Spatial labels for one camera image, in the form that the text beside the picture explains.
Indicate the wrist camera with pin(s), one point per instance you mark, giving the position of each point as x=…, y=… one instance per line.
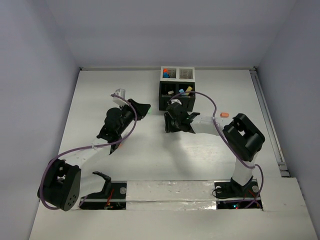
x=175, y=102
x=119, y=97

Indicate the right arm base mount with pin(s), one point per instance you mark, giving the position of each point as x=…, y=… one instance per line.
x=232, y=196

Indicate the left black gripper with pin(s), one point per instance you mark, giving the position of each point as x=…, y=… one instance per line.
x=133, y=109

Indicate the yellow highlighter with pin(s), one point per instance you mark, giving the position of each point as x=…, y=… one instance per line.
x=188, y=90

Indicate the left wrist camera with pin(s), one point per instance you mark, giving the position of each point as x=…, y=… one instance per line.
x=119, y=97

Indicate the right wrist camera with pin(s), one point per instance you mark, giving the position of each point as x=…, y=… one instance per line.
x=175, y=102

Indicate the metal rail right edge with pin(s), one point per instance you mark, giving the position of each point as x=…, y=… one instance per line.
x=280, y=159

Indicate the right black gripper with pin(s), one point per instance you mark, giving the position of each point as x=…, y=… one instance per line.
x=169, y=126

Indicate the black slotted container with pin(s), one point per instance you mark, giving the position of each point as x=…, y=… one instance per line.
x=188, y=102

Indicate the white slotted container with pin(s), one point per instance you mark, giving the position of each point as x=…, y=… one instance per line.
x=178, y=74

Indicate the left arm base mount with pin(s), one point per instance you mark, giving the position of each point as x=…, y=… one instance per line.
x=112, y=195

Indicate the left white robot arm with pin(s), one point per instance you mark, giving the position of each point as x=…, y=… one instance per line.
x=68, y=180

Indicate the light blue highlighter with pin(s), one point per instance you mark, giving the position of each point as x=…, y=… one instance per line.
x=183, y=93

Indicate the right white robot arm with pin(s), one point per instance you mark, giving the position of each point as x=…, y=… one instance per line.
x=241, y=136

